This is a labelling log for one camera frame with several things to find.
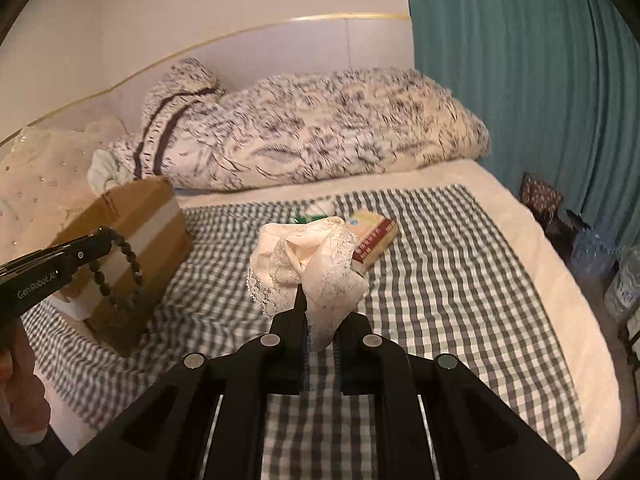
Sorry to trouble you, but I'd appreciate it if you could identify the pale green cloth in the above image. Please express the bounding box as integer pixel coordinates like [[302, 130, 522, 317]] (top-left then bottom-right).
[[87, 149, 136, 196]]

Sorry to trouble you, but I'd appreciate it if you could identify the teal curtain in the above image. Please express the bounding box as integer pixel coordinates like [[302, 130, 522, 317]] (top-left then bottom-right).
[[402, 0, 640, 261]]

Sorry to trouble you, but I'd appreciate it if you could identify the cream lace cloth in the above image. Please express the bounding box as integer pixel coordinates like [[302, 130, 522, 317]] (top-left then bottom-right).
[[246, 216, 368, 351]]

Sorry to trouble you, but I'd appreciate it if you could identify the black bag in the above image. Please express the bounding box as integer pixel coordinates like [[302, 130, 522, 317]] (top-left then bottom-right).
[[545, 210, 593, 261]]

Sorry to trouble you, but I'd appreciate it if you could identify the soft tissue pack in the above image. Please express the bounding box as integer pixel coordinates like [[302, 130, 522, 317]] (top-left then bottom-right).
[[305, 201, 336, 221]]

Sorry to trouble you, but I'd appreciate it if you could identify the cream beaded cushion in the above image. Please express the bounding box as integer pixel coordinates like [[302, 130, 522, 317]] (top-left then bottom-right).
[[0, 116, 133, 266]]

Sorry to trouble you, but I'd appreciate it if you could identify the yellow red box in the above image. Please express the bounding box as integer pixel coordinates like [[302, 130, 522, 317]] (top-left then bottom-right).
[[345, 211, 399, 276]]

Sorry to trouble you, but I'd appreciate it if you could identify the dark patterned bag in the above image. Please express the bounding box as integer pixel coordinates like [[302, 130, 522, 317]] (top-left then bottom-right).
[[519, 171, 566, 226]]

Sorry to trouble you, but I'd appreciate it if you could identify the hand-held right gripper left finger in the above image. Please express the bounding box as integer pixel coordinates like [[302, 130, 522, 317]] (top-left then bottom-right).
[[55, 285, 308, 480]]

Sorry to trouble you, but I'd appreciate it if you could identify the floral white duvet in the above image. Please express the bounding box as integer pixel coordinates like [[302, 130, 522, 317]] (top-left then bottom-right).
[[109, 58, 491, 192]]

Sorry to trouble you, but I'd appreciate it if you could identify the person's left hand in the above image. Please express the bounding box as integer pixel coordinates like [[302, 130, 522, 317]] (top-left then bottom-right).
[[0, 320, 48, 433]]

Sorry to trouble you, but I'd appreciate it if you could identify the padded bed headboard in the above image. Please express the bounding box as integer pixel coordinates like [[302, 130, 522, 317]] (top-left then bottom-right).
[[0, 12, 413, 146]]

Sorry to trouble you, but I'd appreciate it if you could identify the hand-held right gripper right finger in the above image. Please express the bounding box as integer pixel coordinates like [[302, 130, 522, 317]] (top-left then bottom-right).
[[335, 312, 578, 480]]

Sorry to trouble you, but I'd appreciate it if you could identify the dark bead bracelet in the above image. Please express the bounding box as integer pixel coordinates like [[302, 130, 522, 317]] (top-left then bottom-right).
[[90, 227, 146, 311]]

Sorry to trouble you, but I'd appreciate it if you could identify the cardboard box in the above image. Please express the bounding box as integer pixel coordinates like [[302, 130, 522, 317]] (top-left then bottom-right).
[[47, 175, 196, 358]]

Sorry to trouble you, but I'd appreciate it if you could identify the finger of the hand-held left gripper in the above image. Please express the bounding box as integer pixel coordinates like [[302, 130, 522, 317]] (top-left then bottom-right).
[[46, 227, 112, 256], [60, 237, 117, 275]]

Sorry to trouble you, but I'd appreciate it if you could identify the checked blanket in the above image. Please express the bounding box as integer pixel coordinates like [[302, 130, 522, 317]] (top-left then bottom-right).
[[22, 184, 586, 480]]

